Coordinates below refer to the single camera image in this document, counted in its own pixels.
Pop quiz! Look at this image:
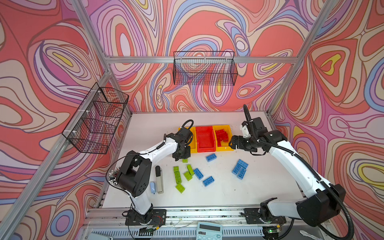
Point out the blue lego brick center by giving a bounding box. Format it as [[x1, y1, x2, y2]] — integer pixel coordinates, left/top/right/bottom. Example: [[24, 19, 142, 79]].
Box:
[[194, 168, 204, 180]]

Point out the green lego brick long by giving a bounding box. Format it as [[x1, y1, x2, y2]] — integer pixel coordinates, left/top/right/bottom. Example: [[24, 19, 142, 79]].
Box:
[[173, 166, 182, 185]]

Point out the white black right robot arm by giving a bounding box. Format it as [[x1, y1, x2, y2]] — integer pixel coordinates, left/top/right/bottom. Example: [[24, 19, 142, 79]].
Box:
[[230, 112, 355, 240]]

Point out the yellow plastic bin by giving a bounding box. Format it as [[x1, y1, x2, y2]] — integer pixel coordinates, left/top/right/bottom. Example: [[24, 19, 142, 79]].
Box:
[[176, 127, 195, 156], [213, 125, 233, 152]]

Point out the black wire basket left wall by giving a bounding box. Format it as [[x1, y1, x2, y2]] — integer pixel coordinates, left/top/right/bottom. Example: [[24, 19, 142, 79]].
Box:
[[62, 83, 129, 155]]

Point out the green lego brick front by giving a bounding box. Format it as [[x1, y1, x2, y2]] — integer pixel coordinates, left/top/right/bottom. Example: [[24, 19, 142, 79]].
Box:
[[176, 184, 185, 194]]

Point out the blue lego brick near bins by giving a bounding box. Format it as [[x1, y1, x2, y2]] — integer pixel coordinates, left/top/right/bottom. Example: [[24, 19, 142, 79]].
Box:
[[206, 154, 217, 162]]

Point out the blue lego brick right bottom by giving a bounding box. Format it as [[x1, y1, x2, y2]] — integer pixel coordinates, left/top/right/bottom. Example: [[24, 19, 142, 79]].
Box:
[[237, 168, 246, 180]]

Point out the yellow left plastic bin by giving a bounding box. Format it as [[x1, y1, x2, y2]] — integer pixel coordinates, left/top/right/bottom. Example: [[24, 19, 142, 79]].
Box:
[[176, 127, 195, 156]]

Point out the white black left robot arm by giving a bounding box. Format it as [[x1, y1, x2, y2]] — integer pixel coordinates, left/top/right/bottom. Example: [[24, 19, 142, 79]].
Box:
[[108, 127, 193, 216]]

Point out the black wire basket wall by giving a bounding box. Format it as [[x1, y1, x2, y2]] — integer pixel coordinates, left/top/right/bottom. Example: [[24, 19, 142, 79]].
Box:
[[173, 50, 238, 86], [62, 83, 129, 155]]

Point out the black wire basket back wall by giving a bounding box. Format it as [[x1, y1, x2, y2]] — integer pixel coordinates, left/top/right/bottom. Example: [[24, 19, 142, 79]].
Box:
[[173, 50, 238, 86]]

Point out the green square lego brick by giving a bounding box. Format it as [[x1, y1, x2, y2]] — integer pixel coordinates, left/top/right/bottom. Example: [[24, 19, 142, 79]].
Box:
[[184, 172, 193, 182]]

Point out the red middle plastic bin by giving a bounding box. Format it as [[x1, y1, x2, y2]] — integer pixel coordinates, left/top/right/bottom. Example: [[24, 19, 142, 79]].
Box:
[[196, 126, 216, 153]]

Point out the yellow right plastic bin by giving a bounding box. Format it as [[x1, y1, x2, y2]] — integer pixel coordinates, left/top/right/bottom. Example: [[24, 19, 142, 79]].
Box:
[[213, 125, 233, 152]]

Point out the light blue small object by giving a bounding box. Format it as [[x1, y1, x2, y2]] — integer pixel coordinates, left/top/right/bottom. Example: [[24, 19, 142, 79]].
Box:
[[150, 182, 157, 195]]

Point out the blue lego brick right top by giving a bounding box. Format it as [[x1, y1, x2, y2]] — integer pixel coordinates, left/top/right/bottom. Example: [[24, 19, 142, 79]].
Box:
[[237, 159, 249, 169]]

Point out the light blue calculator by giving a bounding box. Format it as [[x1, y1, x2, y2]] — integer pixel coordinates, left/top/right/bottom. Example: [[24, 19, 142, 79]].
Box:
[[196, 222, 223, 240]]

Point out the red lego brick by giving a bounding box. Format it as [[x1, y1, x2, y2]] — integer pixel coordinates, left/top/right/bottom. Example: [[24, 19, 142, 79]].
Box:
[[221, 130, 229, 143], [215, 130, 222, 147]]

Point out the blue lego brick front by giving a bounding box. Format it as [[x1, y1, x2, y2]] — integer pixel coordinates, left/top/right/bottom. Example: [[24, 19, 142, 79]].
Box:
[[203, 176, 215, 187]]

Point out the grey marker pen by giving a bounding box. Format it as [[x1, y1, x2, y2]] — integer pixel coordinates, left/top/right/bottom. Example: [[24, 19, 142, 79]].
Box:
[[155, 166, 164, 194]]

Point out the blue lego brick right left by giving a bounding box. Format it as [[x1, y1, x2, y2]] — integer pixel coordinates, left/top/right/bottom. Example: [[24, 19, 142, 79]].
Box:
[[232, 164, 242, 176]]

